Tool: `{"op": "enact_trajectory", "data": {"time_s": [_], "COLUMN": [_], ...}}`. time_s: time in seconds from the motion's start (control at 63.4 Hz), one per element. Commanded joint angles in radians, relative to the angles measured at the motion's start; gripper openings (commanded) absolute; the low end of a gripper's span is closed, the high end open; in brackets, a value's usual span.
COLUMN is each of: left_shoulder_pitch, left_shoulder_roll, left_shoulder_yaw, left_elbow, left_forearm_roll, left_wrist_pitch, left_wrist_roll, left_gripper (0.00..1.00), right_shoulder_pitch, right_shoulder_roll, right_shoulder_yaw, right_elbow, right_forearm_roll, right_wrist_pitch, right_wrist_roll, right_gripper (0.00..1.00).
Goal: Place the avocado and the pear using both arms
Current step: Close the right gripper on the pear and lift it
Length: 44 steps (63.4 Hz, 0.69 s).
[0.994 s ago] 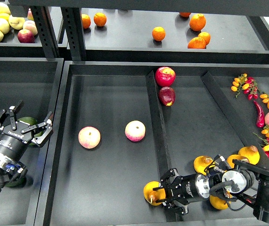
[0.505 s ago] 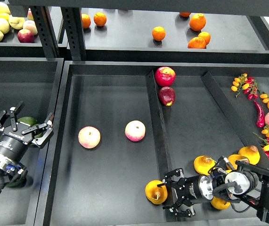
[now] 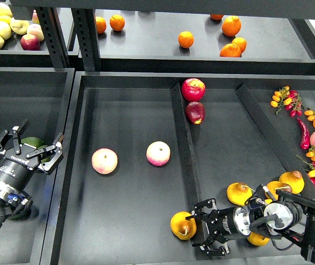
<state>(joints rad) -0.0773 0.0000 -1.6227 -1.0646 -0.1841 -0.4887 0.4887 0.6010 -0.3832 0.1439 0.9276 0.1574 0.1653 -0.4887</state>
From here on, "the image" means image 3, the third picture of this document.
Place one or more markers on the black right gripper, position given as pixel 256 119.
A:
pixel 226 223

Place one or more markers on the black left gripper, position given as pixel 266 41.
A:
pixel 18 164

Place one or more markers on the dark green avocado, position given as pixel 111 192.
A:
pixel 24 215

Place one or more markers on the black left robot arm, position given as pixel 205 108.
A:
pixel 13 203

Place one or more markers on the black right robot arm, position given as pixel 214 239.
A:
pixel 288 216

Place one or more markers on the green avocado upper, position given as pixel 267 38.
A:
pixel 33 141

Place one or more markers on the yellow pear bottom pile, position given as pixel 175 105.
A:
pixel 257 239

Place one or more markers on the yellow pear middle pile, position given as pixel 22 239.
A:
pixel 274 186

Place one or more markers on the yellow pear with brown top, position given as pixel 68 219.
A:
pixel 294 179

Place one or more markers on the pale pear back shelf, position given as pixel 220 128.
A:
pixel 5 10

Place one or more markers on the pink apple left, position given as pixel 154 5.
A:
pixel 104 161

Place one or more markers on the pink apple centre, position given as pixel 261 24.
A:
pixel 158 153

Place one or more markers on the black middle tray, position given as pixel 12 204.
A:
pixel 124 217

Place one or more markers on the red apple on shelf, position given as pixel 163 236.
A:
pixel 30 42

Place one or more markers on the dark red apple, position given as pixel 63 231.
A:
pixel 195 112

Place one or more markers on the pale peach on shelf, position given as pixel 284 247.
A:
pixel 36 30

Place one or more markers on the red chili pepper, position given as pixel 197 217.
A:
pixel 305 137

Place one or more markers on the yellow apple on shelf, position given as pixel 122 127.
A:
pixel 19 26

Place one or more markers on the pale yellow apple shelf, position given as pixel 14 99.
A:
pixel 5 31

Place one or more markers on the yellow lemon on shelf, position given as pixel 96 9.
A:
pixel 5 18

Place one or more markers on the bright red apple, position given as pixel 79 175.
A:
pixel 193 89

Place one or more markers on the cherry tomato bunch upper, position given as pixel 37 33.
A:
pixel 287 99

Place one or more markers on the black shelf upright post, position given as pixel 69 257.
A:
pixel 86 32

